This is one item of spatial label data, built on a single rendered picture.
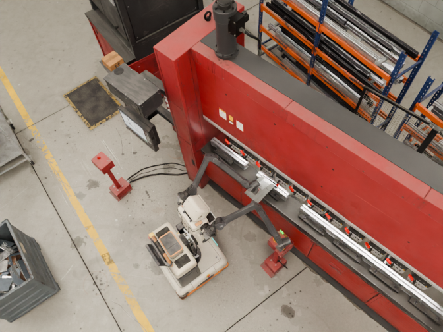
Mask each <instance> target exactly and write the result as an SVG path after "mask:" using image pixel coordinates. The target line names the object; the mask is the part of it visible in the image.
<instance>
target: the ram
mask: <svg viewBox="0 0 443 332"><path fill-rule="evenodd" d="M195 65H196V73H197V78H198V86H199V91H200V99H201V104H202V112H203V115H204V116H205V117H207V118H208V119H210V120H211V121H212V122H214V123H215V124H217V125H218V126H219V127H221V128H222V129H224V130H225V131H226V132H227V133H229V134H230V135H232V136H233V137H234V138H236V139H237V140H238V141H240V142H241V143H242V144H244V145H246V147H248V148H249V149H251V150H252V151H253V152H255V153H256V154H258V155H259V156H260V157H262V158H263V159H265V160H266V161H267V162H268V163H270V164H271V165H273V166H274V167H275V168H277V169H278V170H280V171H281V172H282V173H284V174H285V175H287V176H288V177H289V178H291V179H292V180H294V181H295V182H296V183H297V184H299V185H300V186H302V187H303V188H304V189H306V190H307V191H309V192H310V193H311V194H313V195H314V196H316V197H317V198H318V199H319V200H321V201H322V202H324V203H325V204H326V205H328V206H329V207H331V208H332V209H333V210H335V211H336V212H338V213H339V214H340V215H342V216H343V217H344V218H346V219H347V220H348V221H350V222H351V223H352V224H354V225H355V226H356V227H358V228H360V230H362V231H363V232H365V233H366V234H368V235H369V236H370V237H372V238H373V239H375V240H376V241H377V242H379V243H380V244H381V245H383V246H384V247H385V248H387V249H389V251H391V252H392V253H394V254H395V255H396V256H398V257H399V258H401V259H402V260H403V261H405V262H406V263H408V264H409V265H410V266H411V267H413V268H414V269H416V270H417V271H418V272H420V273H421V274H423V275H424V276H425V277H427V278H428V279H430V280H431V281H432V282H433V283H435V284H436V285H438V286H439V287H440V288H442V289H443V225H441V224H440V223H438V222H437V221H435V220H433V219H432V218H430V217H429V216H427V215H426V214H424V213H423V212H421V211H420V210H418V209H417V208H415V207H414V206H412V205H411V204H409V203H408V202H406V201H405V200H403V199H402V198H400V197H399V196H397V195H396V194H394V193H393V192H391V191H390V190H388V189H387V188H385V187H384V186H382V185H381V184H379V183H377V182H376V181H375V180H373V179H371V178H370V177H368V176H367V175H365V174H364V173H362V172H361V171H360V170H358V169H356V168H355V167H354V166H352V165H350V164H349V163H348V162H346V161H344V160H343V159H342V158H340V157H338V156H337V155H336V154H334V153H332V152H331V151H330V150H328V149H326V148H325V147H324V146H322V145H320V144H319V143H317V142H315V141H314V140H313V139H311V138H309V137H308V136H307V135H305V134H303V133H302V132H301V131H299V130H297V129H296V128H295V127H293V126H291V125H290V124H289V123H287V122H285V121H284V120H283V119H281V118H279V117H278V116H277V115H275V114H273V113H272V112H271V111H269V110H267V109H266V108H265V107H263V106H261V105H260V104H258V103H257V102H255V101H254V100H252V99H251V98H249V97H248V96H246V95H245V94H243V93H242V92H240V91H239V90H237V89H236V88H234V87H233V86H231V85H230V84H228V83H227V82H225V81H224V80H222V79H221V78H219V77H218V76H216V75H215V74H213V73H212V72H210V71H209V70H207V69H206V68H204V67H203V66H201V65H199V64H198V63H196V62H195ZM219 108H220V109H222V110H223V111H225V112H226V120H225V119H224V118H223V117H221V116H220V110H219ZM229 115H230V116H232V117H233V121H232V122H233V124H231V123H230V122H229V121H231V120H230V119H229ZM204 119H205V120H207V119H206V118H204ZM236 120H237V121H239V122H240V123H241V124H243V131H241V130H240V129H238V128H237V125H236ZM207 121H208V122H209V123H211V122H210V121H209V120H207ZM211 124H212V125H214V124H213V123H211ZM214 126H215V127H216V128H218V127H217V126H216V125H214ZM218 129H219V130H220V131H222V130H221V129H220V128H218ZM222 132H223V133H224V134H226V133H225V132H224V131H222ZM226 135H227V136H229V135H228V134H226ZM229 137H230V136H229ZM230 138H231V139H232V140H234V141H236V140H235V139H233V138H232V137H230ZM238 141H236V143H238ZM238 144H239V145H241V144H240V143H238ZM241 146H242V147H244V146H243V145H241ZM246 147H244V148H245V149H246V150H248V149H247V148H246ZM248 151H249V152H251V151H250V150H248ZM251 153H252V152H251ZM252 154H253V155H255V154H254V153H252ZM255 156H256V157H257V158H259V157H258V156H257V155H255ZM259 159H260V160H261V161H263V160H262V159H261V158H259ZM263 162H264V163H265V164H267V163H266V162H265V161H263ZM267 165H268V166H269V167H271V168H273V167H272V166H270V165H269V164H267ZM273 170H275V169H274V168H273ZM275 171H276V172H278V173H279V174H280V175H282V174H281V173H280V172H279V171H277V170H275ZM282 176H283V177H285V176H284V175H282ZM285 178H286V179H287V180H288V181H290V182H292V181H291V180H289V179H288V178H287V177H285ZM292 183H293V184H294V185H295V186H297V185H296V184H295V183H294V182H292ZM297 187H298V188H300V187H299V186H297ZM300 189H301V190H302V191H303V192H305V193H306V194H308V195H309V196H310V197H312V198H313V199H315V200H316V201H317V202H319V201H318V200H317V199H316V198H314V197H313V196H311V195H310V194H309V193H307V192H306V191H304V190H303V189H302V188H300ZM319 203H320V204H322V203H321V202H319ZM322 205H323V206H324V207H325V208H327V209H328V210H330V211H331V212H332V213H334V212H333V211H332V210H331V209H329V208H328V207H326V206H325V205H324V204H322ZM334 214H335V215H337V216H338V217H339V218H340V219H342V220H343V221H345V222H346V223H347V224H349V225H350V226H352V227H353V228H354V229H355V230H357V231H359V230H358V229H356V228H355V227H354V226H353V225H351V224H350V223H348V222H347V221H346V220H344V219H343V218H341V217H340V216H339V215H338V214H336V213H334ZM359 232H360V233H361V234H362V235H364V236H365V237H367V238H368V239H369V240H371V241H372V242H373V243H375V241H373V240H372V239H370V238H369V237H368V236H366V235H365V234H363V233H362V232H361V231H359ZM375 244H376V245H377V246H379V247H380V248H381V249H383V250H384V251H386V252H387V253H389V252H388V251H387V250H385V249H384V248H383V247H381V246H380V245H379V244H377V243H375ZM389 255H391V256H392V257H394V258H395V259H396V260H398V261H399V262H401V263H402V264H403V265H405V266H406V267H408V268H409V269H410V270H411V271H413V272H414V273H416V274H417V275H418V276H420V277H421V278H423V279H424V280H425V281H426V282H428V283H429V284H431V285H432V286H433V287H435V288H436V289H438V290H439V291H440V292H442V293H443V291H441V290H440V289H439V288H438V287H436V286H434V285H433V284H432V283H431V282H429V281H427V280H426V279H425V278H424V277H422V276H421V275H419V274H418V273H417V272H416V271H414V270H413V269H411V268H410V267H409V266H407V265H406V264H404V263H403V262H402V261H400V260H399V259H397V258H396V257H395V256H393V255H392V254H391V253H389Z"/></svg>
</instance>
